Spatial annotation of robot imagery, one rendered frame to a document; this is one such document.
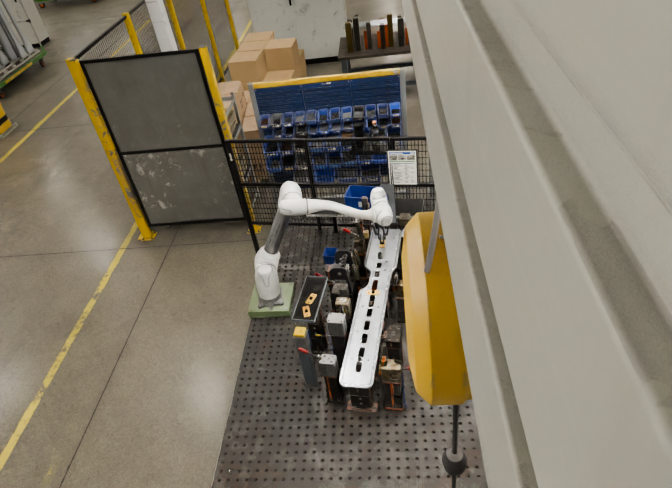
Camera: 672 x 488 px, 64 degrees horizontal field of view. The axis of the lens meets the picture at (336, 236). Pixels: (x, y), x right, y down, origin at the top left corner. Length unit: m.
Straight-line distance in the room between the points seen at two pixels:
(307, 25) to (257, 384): 7.34
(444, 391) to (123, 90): 5.12
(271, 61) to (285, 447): 5.69
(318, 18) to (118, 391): 6.98
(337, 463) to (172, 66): 3.57
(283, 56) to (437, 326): 7.42
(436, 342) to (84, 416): 4.49
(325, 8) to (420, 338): 9.41
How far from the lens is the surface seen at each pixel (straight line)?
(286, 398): 3.37
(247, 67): 7.44
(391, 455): 3.08
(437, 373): 0.37
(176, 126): 5.37
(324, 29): 9.79
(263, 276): 3.67
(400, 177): 4.05
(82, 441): 4.64
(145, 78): 5.25
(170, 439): 4.32
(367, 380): 2.98
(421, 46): 0.21
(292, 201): 3.41
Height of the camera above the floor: 3.38
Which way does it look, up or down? 38 degrees down
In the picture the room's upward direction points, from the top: 9 degrees counter-clockwise
